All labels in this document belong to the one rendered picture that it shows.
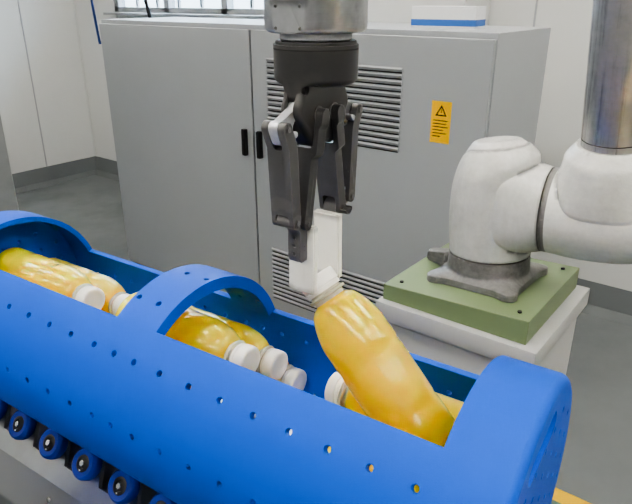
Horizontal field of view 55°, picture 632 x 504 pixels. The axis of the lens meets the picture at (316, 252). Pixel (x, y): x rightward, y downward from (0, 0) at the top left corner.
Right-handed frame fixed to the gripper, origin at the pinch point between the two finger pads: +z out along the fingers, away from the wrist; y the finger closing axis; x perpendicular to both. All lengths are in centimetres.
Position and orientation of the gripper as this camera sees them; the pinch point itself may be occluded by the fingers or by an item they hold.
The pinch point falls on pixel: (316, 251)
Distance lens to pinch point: 60.8
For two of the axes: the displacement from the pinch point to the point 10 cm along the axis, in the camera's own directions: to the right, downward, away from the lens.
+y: -5.6, 3.2, -7.7
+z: 0.0, 9.2, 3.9
